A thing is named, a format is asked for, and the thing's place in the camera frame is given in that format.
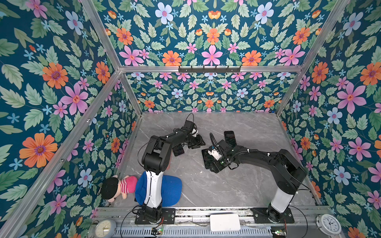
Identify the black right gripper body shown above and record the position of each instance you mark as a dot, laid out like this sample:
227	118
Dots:
219	164

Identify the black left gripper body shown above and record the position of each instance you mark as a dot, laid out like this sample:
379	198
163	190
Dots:
194	142

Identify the black phone case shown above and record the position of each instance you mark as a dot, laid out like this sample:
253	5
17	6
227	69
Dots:
230	138

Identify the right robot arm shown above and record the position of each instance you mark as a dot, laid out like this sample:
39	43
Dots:
287	171

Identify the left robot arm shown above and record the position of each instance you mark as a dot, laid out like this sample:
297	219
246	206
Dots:
156	159

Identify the blue cap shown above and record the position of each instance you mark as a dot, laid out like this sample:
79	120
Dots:
171	190

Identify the white box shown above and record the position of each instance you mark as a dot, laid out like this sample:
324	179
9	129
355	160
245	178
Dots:
224	222

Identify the plush doll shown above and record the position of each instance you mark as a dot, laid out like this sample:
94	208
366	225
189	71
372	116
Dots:
114	187

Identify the right round clock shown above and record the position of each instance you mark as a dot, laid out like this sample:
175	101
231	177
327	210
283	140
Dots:
328	224

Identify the round clock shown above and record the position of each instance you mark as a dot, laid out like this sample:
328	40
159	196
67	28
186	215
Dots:
105	229
328	224

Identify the left round clock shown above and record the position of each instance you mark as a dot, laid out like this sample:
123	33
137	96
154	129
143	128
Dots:
105	229

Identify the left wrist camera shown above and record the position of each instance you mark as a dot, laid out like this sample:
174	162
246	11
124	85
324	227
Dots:
194	132

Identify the black hook rail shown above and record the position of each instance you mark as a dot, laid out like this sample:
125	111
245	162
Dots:
209	69

